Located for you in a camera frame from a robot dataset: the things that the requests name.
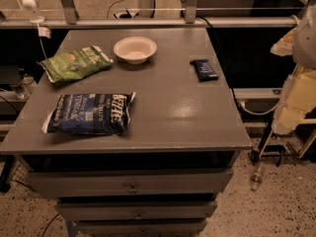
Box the plastic water bottle on floor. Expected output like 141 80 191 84
251 163 263 191

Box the grey drawer cabinet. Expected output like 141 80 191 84
1 29 251 237

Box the yellow wooden stand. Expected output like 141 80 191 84
249 118 316 167

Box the dark blue rxbar wrapper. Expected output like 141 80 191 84
190 59 218 82

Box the plastic water bottle left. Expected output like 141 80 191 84
10 74 37 100

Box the white power cable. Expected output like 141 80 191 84
237 99 280 117

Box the white desk lamp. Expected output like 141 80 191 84
22 0 44 24

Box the green kettle chip bag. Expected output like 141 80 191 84
39 45 113 83

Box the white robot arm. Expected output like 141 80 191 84
271 5 316 134

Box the blue kettle chip bag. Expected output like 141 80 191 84
42 92 136 135

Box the white paper bowl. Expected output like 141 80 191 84
114 37 157 64

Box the metal railing frame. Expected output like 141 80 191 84
0 0 315 29

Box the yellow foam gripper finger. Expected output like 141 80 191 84
271 28 316 134

